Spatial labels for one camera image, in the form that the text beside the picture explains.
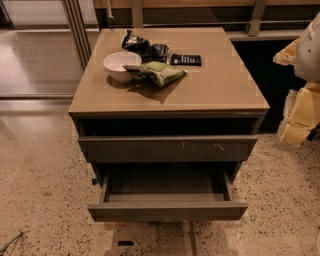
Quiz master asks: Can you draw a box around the grey drawer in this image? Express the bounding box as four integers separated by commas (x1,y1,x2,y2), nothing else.
78,135,257,163
88,168,248,222

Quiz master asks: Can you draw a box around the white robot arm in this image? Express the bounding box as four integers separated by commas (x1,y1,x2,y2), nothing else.
273,13,320,151

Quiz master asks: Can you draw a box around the grey drawer cabinet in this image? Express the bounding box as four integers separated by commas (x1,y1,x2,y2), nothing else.
68,27,271,224

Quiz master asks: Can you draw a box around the grey top drawer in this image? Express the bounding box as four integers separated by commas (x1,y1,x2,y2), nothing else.
78,135,257,163

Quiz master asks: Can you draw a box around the metal railing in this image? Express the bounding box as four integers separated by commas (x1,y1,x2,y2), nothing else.
102,0,320,37

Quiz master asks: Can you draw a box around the small black snack packet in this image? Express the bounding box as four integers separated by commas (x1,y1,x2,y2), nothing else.
170,54,202,66

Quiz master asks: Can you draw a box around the green snack bag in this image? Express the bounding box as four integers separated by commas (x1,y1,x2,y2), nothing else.
124,61,186,88

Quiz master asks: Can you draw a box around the black crumpled snack bag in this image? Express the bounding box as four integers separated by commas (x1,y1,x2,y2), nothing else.
121,30,169,63

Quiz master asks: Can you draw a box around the white bowl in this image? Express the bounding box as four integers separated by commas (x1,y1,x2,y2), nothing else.
103,51,142,83

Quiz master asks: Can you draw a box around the blue tape piece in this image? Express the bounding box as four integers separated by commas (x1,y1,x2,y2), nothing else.
92,178,99,185

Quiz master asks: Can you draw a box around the grey rod on floor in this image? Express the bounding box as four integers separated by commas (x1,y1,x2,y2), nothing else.
0,231,23,256

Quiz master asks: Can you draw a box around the metal sliding door frame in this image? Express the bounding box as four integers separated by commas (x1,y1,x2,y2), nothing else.
61,0,98,69

